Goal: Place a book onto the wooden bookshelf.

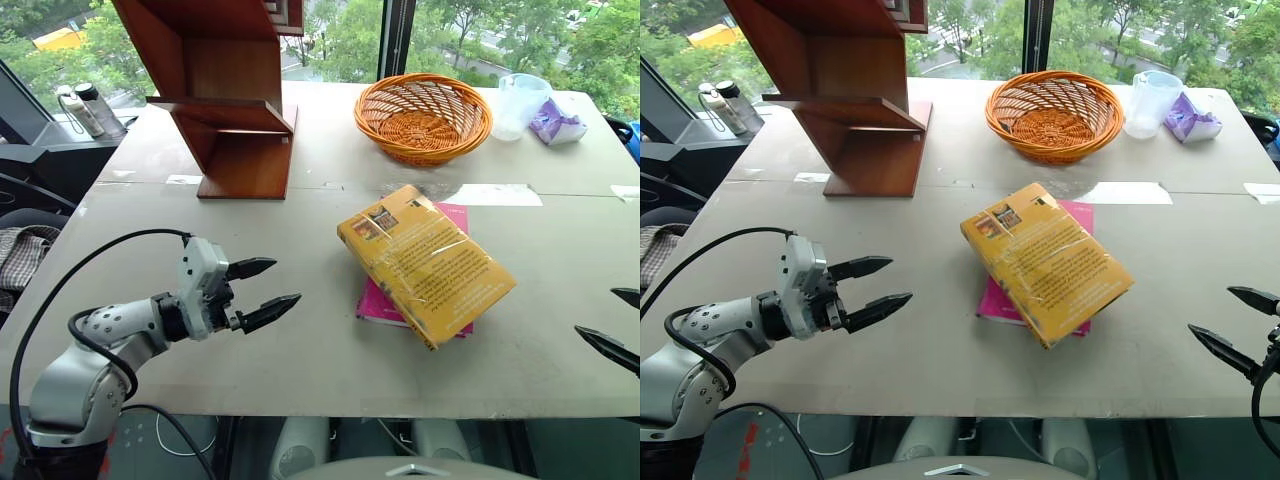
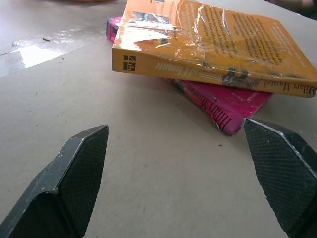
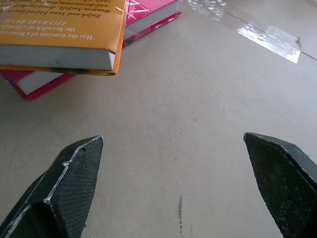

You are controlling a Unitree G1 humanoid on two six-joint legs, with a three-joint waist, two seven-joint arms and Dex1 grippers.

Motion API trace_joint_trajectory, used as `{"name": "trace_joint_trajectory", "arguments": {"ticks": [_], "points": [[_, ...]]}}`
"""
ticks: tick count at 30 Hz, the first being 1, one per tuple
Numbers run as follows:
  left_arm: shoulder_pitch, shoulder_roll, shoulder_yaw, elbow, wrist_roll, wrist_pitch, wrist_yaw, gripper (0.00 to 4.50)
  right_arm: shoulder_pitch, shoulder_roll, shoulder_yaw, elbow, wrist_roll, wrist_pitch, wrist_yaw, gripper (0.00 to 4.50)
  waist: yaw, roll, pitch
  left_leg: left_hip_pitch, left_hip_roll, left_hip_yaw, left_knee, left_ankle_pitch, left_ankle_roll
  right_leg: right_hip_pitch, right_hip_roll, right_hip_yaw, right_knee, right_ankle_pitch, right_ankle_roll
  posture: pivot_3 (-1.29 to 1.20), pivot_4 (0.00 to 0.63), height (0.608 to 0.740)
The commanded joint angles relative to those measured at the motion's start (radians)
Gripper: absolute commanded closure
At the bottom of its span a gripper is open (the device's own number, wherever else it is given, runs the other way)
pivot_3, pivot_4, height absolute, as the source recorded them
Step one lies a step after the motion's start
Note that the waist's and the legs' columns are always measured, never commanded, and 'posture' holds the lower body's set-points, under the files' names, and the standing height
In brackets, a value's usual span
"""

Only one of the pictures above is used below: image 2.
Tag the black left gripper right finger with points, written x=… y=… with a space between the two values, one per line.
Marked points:
x=284 y=173

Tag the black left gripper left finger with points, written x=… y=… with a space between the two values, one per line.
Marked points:
x=62 y=188

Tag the orange paperback book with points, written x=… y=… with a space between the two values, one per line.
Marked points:
x=210 y=39

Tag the pink paperback book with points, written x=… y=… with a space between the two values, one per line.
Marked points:
x=218 y=104

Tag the clear tape strip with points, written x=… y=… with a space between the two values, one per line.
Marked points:
x=42 y=53

